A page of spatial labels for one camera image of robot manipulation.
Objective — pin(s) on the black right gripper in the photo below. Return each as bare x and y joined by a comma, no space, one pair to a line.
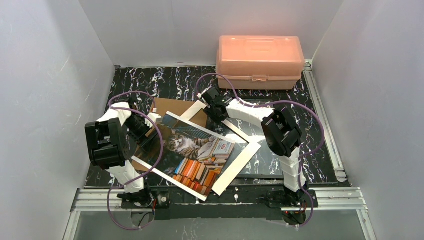
214,110

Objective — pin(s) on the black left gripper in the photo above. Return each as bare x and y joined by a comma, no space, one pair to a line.
149,135

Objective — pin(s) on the white mat board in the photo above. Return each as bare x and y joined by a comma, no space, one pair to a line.
231,170

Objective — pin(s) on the brown cardboard backing board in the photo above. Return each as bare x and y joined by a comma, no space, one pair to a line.
172,106

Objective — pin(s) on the cat photo print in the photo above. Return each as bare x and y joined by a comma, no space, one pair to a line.
203,182

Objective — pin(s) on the black picture frame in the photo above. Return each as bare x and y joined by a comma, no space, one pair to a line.
264,165

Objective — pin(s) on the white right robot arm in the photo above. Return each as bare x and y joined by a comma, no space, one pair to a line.
281,132

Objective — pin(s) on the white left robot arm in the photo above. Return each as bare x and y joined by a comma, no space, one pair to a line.
107,144

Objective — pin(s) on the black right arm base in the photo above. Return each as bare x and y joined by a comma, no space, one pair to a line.
296,203

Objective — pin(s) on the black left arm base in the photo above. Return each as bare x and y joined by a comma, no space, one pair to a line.
145,199

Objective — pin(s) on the pink plastic storage box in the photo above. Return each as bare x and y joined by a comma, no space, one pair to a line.
247,62

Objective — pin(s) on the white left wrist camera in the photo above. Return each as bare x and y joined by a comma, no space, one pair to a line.
156,118

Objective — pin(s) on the aluminium right rail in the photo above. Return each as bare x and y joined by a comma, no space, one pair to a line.
333,152

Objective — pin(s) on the aluminium rail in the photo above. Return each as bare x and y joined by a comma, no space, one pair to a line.
333,152
328,198

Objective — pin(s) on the aluminium front rail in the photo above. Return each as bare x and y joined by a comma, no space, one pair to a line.
328,198

